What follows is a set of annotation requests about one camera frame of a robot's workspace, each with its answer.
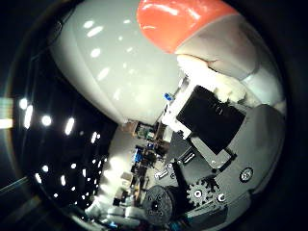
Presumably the white spray bottle orange trigger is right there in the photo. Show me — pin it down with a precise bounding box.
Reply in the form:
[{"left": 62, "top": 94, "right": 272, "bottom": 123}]
[{"left": 49, "top": 0, "right": 287, "bottom": 126}]

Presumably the cluttered workbench shelf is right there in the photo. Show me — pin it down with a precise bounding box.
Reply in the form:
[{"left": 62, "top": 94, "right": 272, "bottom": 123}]
[{"left": 119, "top": 119, "right": 171, "bottom": 206}]

